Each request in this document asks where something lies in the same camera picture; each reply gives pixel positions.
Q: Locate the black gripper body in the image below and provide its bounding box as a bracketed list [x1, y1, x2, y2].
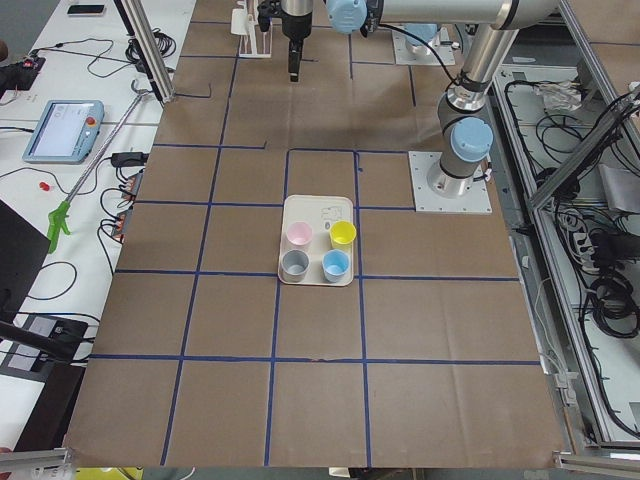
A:
[258, 0, 313, 44]

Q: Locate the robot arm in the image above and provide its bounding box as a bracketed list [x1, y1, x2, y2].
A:
[325, 0, 558, 198]
[402, 23, 451, 58]

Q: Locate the pink cup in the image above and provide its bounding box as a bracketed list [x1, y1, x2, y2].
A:
[285, 221, 314, 251]

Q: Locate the yellow cup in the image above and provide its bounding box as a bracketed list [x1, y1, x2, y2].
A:
[329, 220, 357, 251]

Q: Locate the grey cup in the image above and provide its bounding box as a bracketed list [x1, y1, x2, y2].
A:
[280, 250, 310, 283]

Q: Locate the light blue cup far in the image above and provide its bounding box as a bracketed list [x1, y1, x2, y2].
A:
[322, 249, 350, 283]

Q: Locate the cream plastic tray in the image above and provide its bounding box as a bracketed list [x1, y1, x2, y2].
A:
[278, 195, 355, 287]

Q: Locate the smartphone on table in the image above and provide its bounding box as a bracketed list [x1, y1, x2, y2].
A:
[67, 3, 106, 17]

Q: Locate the blue teach pendant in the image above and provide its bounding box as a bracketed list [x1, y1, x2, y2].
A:
[22, 100, 104, 165]

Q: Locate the white wire cup rack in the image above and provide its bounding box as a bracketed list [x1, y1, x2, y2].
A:
[231, 0, 272, 59]

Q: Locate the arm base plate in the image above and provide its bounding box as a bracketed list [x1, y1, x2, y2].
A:
[408, 151, 492, 215]
[392, 24, 457, 66]

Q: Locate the aluminium frame post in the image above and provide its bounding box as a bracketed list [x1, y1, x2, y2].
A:
[114, 0, 175, 105]

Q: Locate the green handled reach grabber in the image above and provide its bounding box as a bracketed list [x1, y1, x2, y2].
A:
[47, 80, 152, 254]

